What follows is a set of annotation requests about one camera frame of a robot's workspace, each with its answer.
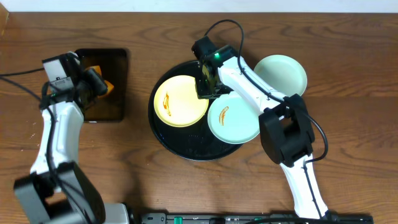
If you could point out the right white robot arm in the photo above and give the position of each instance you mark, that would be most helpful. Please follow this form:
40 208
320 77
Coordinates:
285 127

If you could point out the orange and green sponge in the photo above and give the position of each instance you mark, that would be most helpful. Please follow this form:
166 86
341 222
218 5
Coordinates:
110 86

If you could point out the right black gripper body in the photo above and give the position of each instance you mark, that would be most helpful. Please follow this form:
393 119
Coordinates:
204 86

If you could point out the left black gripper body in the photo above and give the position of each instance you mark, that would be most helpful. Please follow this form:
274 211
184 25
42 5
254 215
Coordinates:
94 81

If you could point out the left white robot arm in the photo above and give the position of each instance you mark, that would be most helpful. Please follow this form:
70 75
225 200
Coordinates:
57 190

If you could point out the round black serving tray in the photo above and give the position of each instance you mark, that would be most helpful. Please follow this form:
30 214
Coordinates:
195 142

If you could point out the pale green plate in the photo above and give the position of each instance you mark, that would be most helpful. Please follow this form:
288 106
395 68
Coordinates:
232 120
283 73

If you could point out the yellow plate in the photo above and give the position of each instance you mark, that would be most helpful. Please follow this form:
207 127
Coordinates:
176 102

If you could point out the black rectangular water tray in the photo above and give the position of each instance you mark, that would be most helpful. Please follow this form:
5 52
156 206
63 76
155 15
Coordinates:
114 66

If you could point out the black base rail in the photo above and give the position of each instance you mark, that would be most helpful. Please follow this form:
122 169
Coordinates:
163 218

